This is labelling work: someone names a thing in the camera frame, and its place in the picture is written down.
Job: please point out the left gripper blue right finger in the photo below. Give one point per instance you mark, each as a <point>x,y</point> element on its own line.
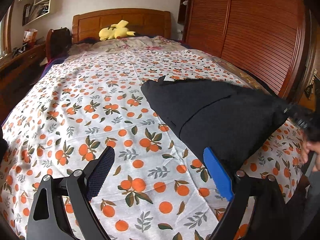
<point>268,218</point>

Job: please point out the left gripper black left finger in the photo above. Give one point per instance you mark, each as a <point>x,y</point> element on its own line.
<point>48,217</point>

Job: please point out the black garment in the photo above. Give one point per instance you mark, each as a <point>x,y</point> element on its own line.
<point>233,121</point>

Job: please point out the wooden bedroom door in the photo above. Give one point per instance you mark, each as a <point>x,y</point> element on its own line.
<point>311,63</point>

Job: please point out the beige patterned mattress edge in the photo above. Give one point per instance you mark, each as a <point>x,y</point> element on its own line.
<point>249,79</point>

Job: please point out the orange-print white bed sheet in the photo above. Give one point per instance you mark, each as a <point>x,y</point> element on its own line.
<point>157,188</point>

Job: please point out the wooden louvered wardrobe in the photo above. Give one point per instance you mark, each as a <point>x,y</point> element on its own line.
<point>267,38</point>

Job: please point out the wooden desk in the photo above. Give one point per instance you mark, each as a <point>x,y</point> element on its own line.
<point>18,76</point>

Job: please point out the floral quilt at bed head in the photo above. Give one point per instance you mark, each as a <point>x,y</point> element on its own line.
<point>130,43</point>

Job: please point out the dark wooden chair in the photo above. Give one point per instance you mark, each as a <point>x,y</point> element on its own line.
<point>58,42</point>

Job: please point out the orange white bag on desk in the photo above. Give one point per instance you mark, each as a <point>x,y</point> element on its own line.
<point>29,36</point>

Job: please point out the yellow Pikachu plush toy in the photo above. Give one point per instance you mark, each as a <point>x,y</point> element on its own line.
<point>116,31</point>

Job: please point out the dark tag on door handle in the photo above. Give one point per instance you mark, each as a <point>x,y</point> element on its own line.
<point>308,91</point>

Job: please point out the brass door handle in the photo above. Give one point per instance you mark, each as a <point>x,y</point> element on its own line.
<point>314,77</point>

